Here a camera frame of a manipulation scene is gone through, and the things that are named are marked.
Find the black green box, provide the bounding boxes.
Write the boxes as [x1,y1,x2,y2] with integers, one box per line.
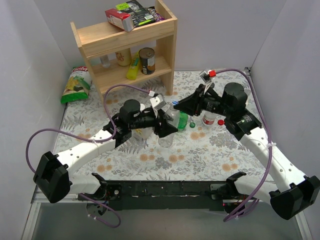
[115,0,156,28]

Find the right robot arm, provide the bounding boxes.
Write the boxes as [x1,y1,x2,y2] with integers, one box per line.
[174,82,320,220]

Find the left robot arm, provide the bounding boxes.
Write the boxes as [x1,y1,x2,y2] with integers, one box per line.
[33,99,178,204]

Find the floral table mat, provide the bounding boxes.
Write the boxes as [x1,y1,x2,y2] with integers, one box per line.
[54,71,265,181]

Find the clear bottle blue white cap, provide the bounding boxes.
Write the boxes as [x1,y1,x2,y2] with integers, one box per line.
[158,101,180,148]

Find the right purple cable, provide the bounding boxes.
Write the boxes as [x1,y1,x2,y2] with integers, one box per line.
[214,68,273,223]

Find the purple snack packet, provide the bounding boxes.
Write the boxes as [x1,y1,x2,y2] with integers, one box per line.
[146,6,165,22]

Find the green bottle cap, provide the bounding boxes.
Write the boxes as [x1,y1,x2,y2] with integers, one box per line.
[189,122,196,128]

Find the tin can on shelf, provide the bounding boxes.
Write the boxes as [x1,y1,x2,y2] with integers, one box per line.
[138,47,156,75]

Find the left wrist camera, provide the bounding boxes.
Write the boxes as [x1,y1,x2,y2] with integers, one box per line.
[148,90,166,118]

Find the square clear bottle white cap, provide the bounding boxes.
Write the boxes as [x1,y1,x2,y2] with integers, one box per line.
[132,103,153,140]

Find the purple cable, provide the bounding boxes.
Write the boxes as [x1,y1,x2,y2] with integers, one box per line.
[214,68,273,223]
[25,84,155,228]

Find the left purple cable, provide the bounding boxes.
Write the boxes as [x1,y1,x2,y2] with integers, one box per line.
[25,84,155,228]

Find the red white carton box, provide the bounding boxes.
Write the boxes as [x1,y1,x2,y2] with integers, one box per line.
[105,8,135,32]

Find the green chips bag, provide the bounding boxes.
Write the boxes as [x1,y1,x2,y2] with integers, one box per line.
[60,66,92,104]

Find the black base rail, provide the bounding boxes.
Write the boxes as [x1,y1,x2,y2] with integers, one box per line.
[77,179,257,216]

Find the green plastic bottle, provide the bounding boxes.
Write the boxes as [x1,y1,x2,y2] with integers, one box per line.
[177,111,189,131]

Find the red bottle cap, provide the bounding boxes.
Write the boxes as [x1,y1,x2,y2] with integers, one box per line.
[217,119,225,126]

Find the yellow bottle on shelf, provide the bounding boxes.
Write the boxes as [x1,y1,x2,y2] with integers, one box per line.
[126,52,141,80]

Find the clear bottle red label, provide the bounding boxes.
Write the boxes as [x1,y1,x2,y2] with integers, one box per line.
[202,111,217,126]

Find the wooden two-tier shelf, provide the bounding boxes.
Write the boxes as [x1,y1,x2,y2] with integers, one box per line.
[70,0,178,103]

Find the small clear bottle on shelf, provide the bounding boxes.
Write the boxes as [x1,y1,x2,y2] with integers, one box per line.
[99,55,111,68]

